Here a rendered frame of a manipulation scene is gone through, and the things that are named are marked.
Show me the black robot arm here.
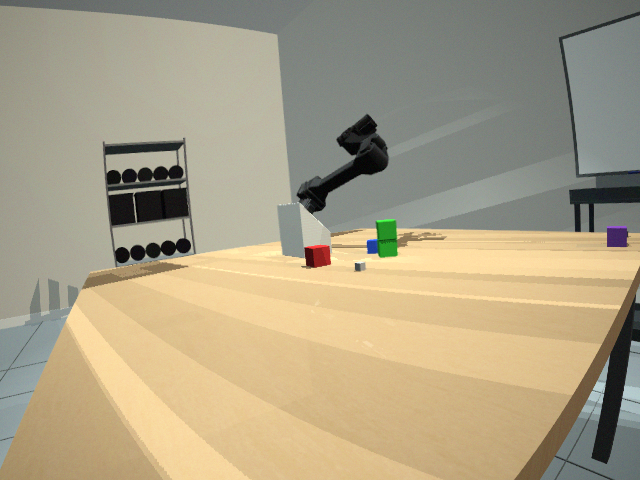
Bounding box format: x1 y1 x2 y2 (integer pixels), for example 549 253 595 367
296 114 389 214

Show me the green block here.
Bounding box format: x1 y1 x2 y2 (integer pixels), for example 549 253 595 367
375 219 397 240
376 238 398 258

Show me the red block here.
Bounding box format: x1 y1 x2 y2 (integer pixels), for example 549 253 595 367
304 245 331 268

